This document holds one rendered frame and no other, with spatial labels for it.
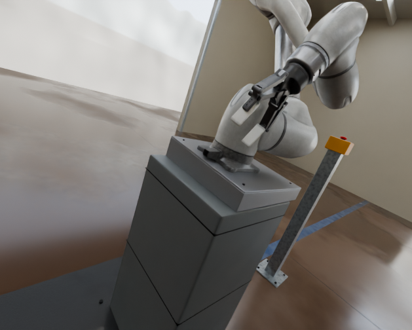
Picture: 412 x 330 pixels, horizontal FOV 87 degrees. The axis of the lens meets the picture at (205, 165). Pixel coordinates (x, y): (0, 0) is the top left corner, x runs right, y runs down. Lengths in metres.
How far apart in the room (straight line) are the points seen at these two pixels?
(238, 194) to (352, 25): 0.49
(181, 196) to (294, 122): 0.46
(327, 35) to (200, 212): 0.54
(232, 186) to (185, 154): 0.23
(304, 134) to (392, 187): 5.71
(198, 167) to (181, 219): 0.17
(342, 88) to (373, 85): 6.09
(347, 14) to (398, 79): 6.13
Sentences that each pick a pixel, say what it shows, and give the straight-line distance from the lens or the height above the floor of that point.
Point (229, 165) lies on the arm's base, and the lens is 0.69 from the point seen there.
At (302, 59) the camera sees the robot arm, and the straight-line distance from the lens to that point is 0.62.
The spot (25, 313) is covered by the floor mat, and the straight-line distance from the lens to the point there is 1.31.
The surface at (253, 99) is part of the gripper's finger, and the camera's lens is 0.52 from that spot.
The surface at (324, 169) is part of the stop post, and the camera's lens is 1.56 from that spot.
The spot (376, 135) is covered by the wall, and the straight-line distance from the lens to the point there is 6.57.
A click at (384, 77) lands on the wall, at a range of 6.86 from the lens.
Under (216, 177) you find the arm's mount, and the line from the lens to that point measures 0.65.
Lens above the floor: 1.06
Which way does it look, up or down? 17 degrees down
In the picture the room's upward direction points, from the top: 20 degrees clockwise
